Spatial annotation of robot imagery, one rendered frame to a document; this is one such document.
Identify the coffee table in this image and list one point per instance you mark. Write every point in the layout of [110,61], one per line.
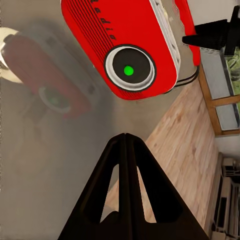
[57,115]

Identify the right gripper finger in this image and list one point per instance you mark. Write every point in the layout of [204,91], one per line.
[211,27]
[214,41]

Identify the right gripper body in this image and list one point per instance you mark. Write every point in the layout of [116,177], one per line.
[233,35]

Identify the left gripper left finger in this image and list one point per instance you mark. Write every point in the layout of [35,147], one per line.
[84,221]

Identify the wood fireplace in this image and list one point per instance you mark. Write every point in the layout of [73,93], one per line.
[223,213]

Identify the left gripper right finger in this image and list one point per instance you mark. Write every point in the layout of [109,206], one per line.
[174,220]

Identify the radio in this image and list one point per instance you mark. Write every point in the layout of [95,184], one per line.
[131,44]

